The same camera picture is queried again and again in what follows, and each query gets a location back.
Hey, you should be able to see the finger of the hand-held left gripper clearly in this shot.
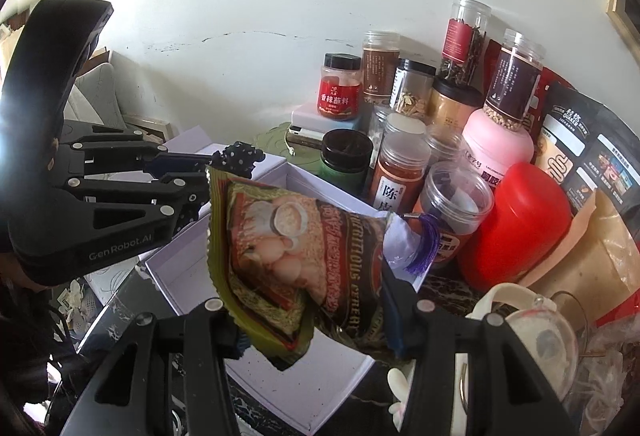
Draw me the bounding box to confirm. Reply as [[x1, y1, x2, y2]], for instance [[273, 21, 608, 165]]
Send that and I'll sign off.
[[64, 177, 210, 237], [60, 122, 226, 180]]

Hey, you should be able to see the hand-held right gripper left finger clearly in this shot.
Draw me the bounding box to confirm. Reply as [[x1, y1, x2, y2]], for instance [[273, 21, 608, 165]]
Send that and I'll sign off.
[[60, 298, 249, 436]]

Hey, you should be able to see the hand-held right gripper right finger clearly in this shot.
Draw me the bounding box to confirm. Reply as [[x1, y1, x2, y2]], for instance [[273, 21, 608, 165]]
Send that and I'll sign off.
[[382, 266, 568, 436]]

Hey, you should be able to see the black polka dot scrunchie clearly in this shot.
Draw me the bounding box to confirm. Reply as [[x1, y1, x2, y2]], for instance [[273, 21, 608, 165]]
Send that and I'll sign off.
[[177, 141, 266, 229]]

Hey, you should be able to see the white gift box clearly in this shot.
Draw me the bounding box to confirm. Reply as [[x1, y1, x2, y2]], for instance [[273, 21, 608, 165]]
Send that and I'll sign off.
[[85, 126, 436, 423]]

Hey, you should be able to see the purple tasselled sachet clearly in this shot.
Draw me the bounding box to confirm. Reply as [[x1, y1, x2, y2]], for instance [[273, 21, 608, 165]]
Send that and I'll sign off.
[[382, 211, 441, 291]]

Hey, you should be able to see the brown cereal packet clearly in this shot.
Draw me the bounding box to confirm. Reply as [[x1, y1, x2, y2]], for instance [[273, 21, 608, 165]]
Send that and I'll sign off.
[[206, 166, 418, 371]]

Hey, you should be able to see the green mat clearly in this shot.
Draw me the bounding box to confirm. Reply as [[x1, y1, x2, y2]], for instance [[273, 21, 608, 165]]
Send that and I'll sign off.
[[252, 122, 323, 163]]

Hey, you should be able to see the white power bank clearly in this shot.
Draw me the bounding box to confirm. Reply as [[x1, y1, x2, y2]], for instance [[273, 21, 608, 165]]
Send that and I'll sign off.
[[287, 125, 327, 151]]

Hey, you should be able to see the small white box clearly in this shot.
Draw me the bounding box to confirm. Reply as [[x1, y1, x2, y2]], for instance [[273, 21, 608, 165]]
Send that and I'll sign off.
[[291, 103, 328, 131]]

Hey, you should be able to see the wide clear orange label jar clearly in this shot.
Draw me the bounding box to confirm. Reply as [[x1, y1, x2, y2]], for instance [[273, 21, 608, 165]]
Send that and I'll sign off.
[[414, 161, 495, 269]]

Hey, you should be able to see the white cartoon dog mug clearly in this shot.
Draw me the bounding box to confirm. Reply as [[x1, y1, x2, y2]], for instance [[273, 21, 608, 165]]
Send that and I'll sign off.
[[389, 283, 588, 436]]

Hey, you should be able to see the red plastic canister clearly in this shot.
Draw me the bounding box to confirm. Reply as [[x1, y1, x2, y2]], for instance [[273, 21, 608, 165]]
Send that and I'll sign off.
[[457, 161, 573, 294]]

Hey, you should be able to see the dark green jar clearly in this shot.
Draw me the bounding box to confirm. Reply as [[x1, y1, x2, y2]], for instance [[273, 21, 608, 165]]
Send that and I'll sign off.
[[320, 130, 375, 199]]

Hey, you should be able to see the brown label peel powder jar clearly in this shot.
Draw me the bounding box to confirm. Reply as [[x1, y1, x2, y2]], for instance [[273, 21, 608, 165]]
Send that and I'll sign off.
[[372, 114, 432, 217]]

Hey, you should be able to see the red label chili jar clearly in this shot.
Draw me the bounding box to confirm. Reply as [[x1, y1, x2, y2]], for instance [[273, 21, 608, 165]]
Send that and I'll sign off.
[[317, 53, 362, 121]]

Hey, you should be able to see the clear plastic jar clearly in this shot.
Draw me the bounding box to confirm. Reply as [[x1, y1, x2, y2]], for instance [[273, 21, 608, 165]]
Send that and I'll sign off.
[[369, 104, 397, 151], [425, 123, 468, 167]]

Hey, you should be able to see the kraft paper bag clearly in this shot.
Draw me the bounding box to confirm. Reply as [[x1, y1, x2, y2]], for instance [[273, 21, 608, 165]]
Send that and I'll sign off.
[[520, 188, 640, 332]]

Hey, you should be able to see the clear plastic bag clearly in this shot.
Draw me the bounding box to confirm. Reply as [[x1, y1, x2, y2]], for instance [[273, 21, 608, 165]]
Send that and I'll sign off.
[[565, 316, 640, 436]]

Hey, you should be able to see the pink plastic canister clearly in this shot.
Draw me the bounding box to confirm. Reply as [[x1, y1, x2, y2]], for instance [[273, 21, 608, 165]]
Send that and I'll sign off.
[[461, 108, 536, 177]]

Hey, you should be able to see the brown label spice jar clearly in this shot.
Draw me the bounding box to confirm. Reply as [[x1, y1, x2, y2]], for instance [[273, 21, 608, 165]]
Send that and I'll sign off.
[[362, 30, 401, 104]]

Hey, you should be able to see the black lid orange powder jar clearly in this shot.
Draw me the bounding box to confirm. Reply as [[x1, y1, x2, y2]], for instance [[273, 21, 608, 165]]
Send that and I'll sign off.
[[430, 76, 483, 129]]

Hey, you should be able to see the black lid sliced root jar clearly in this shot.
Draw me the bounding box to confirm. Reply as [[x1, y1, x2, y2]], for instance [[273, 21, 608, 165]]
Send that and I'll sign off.
[[390, 59, 437, 119]]

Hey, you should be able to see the black food pouch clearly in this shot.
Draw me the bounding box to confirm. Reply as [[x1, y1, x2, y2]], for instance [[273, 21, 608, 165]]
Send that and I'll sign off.
[[537, 83, 640, 217]]

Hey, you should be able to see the tall dark label grain jar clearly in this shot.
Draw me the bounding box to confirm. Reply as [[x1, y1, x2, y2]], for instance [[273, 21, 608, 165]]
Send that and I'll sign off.
[[482, 29, 546, 133]]

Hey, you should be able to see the tall red label jar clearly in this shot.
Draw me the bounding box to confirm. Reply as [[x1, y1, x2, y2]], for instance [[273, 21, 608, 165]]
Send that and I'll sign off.
[[440, 0, 493, 86]]

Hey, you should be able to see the wooden picture frame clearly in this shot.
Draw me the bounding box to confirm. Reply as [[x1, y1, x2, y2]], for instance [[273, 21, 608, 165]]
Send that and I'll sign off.
[[605, 0, 640, 36]]

